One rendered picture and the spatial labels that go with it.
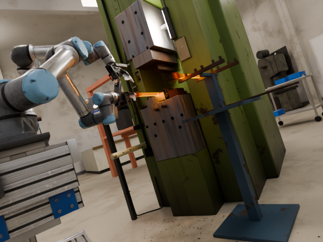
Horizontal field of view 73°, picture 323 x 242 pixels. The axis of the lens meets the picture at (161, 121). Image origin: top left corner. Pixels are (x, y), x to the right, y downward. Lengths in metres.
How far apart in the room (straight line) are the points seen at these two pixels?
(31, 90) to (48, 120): 8.64
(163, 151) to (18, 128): 1.13
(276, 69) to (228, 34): 6.71
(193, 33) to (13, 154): 1.45
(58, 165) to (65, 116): 8.67
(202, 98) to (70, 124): 8.11
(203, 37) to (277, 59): 7.26
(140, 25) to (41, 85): 1.25
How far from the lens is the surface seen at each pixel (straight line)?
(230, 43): 2.19
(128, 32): 2.03
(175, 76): 1.32
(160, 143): 1.77
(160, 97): 1.79
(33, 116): 1.59
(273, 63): 8.90
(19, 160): 0.92
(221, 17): 2.27
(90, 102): 2.13
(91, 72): 10.30
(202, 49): 1.79
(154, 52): 1.90
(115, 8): 2.38
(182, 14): 1.92
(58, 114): 9.56
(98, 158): 7.03
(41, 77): 0.88
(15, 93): 0.90
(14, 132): 0.92
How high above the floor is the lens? 0.70
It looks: 2 degrees up
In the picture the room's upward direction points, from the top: 17 degrees counter-clockwise
